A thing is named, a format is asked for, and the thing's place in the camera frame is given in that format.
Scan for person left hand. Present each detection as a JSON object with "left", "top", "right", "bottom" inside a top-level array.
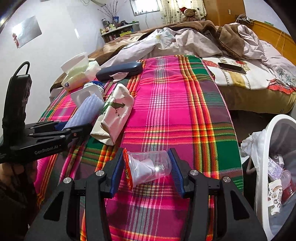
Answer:
[{"left": 1, "top": 161, "right": 38, "bottom": 186}]

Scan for patterned paper cup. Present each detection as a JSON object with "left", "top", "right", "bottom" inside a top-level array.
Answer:
[{"left": 267, "top": 179, "right": 282, "bottom": 216}]

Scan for green tissue pack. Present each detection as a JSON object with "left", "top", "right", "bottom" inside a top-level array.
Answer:
[{"left": 61, "top": 52, "right": 101, "bottom": 91}]

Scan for wooden headboard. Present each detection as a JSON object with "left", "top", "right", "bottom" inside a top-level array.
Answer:
[{"left": 238, "top": 20, "right": 296, "bottom": 65}]

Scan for light floral duvet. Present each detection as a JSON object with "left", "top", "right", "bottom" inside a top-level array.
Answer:
[{"left": 102, "top": 24, "right": 295, "bottom": 87}]

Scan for white yogurt bottle blue cap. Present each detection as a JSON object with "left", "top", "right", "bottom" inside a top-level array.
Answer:
[{"left": 71, "top": 80, "right": 104, "bottom": 108}]

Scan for brown fleece blanket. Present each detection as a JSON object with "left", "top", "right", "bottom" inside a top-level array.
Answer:
[{"left": 51, "top": 20, "right": 244, "bottom": 91}]

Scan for dark blue glasses case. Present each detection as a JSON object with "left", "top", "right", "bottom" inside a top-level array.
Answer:
[{"left": 96, "top": 62, "right": 143, "bottom": 81}]

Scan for silver wall panel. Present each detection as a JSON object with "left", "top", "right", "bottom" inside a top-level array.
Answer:
[{"left": 12, "top": 16, "right": 42, "bottom": 48}]

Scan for floral bed sheet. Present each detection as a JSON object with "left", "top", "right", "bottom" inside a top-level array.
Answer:
[{"left": 203, "top": 56, "right": 295, "bottom": 114}]

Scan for clear plastic cup red lid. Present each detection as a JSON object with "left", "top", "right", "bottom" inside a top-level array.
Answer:
[{"left": 122, "top": 148, "right": 172, "bottom": 190}]

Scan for white paper scrap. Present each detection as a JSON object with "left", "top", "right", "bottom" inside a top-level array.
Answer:
[{"left": 110, "top": 72, "right": 128, "bottom": 82}]

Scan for patterned window curtain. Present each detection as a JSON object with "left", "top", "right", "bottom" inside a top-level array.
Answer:
[{"left": 158, "top": 0, "right": 207, "bottom": 24}]

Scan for black smartphone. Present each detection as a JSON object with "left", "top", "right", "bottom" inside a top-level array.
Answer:
[{"left": 218, "top": 62, "right": 246, "bottom": 74}]

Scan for white foam fruit net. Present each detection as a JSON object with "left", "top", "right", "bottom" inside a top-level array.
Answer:
[{"left": 64, "top": 94, "right": 105, "bottom": 129}]

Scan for white paper bag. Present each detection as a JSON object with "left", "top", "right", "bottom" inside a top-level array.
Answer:
[{"left": 90, "top": 83, "right": 134, "bottom": 146}]

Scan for wooden wardrobe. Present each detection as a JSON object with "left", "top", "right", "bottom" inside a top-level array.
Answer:
[{"left": 203, "top": 0, "right": 245, "bottom": 26}]

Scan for purple white small carton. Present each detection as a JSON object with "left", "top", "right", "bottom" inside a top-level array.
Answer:
[{"left": 268, "top": 157, "right": 283, "bottom": 181}]

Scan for white trash bin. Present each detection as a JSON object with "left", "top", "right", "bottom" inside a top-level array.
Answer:
[{"left": 240, "top": 114, "right": 296, "bottom": 241}]

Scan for cluttered white shelf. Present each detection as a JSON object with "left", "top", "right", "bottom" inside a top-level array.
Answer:
[{"left": 100, "top": 22, "right": 140, "bottom": 43}]

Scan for small window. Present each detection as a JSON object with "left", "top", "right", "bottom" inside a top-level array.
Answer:
[{"left": 129, "top": 0, "right": 159, "bottom": 16}]

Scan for brown teddy bear santa hat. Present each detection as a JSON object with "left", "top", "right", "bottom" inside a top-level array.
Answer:
[{"left": 180, "top": 7, "right": 201, "bottom": 22}]

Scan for vase with dry branches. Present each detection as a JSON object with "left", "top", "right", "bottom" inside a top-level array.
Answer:
[{"left": 98, "top": 0, "right": 119, "bottom": 23}]

